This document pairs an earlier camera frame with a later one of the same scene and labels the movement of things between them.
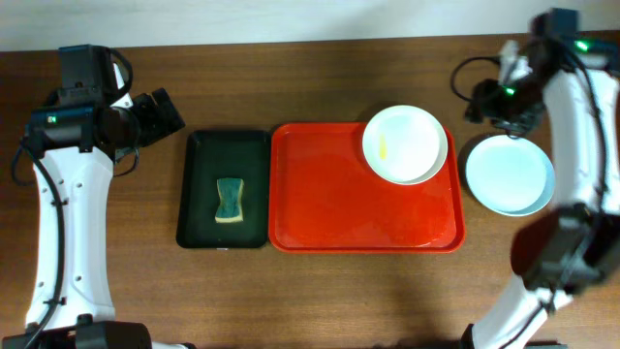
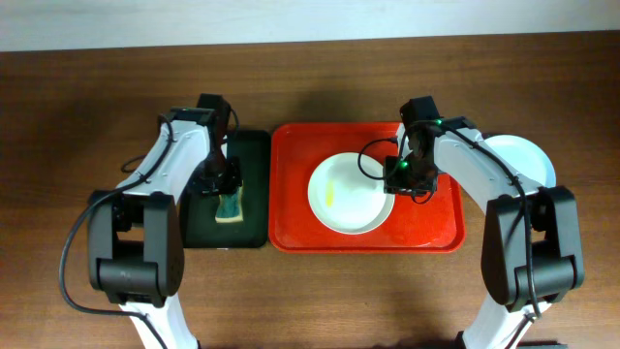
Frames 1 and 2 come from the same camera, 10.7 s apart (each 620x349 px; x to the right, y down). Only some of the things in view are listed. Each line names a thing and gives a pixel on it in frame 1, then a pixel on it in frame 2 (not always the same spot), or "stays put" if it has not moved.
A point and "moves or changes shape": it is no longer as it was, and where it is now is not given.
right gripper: x=480 y=110 to x=394 y=185
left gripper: x=160 y=126 to x=229 y=186
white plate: x=405 y=144 moves or changes shape
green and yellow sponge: x=229 y=209 stays put
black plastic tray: x=224 y=195 stays put
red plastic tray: x=324 y=197 stays put
